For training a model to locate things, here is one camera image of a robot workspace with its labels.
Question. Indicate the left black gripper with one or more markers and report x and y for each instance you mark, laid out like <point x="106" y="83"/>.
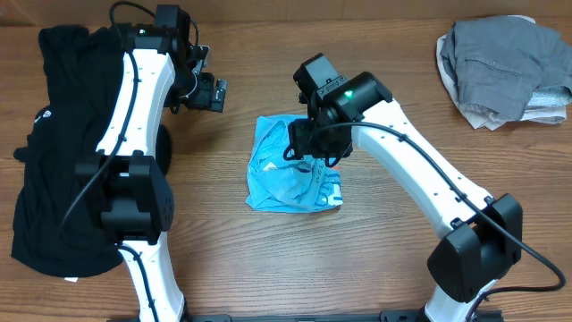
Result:
<point x="204" y="98"/>

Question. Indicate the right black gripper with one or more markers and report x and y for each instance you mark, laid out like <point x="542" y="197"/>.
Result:
<point x="302" y="147"/>

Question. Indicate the light blue t-shirt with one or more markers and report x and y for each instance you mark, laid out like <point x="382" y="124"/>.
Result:
<point x="277" y="185"/>

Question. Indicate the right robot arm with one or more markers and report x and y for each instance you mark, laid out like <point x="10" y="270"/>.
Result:
<point x="475" y="229"/>

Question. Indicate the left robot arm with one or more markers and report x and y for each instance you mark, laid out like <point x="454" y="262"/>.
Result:
<point x="124" y="182"/>

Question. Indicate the beige folded garment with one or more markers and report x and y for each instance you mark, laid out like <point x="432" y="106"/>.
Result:
<point x="480" y="120"/>

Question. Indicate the black t-shirt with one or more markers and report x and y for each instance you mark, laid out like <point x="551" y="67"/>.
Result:
<point x="52" y="231"/>

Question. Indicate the light patterned folded garment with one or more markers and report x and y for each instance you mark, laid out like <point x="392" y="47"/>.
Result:
<point x="551" y="97"/>

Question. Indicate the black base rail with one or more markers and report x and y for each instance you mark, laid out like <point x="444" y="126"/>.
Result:
<point x="384" y="316"/>

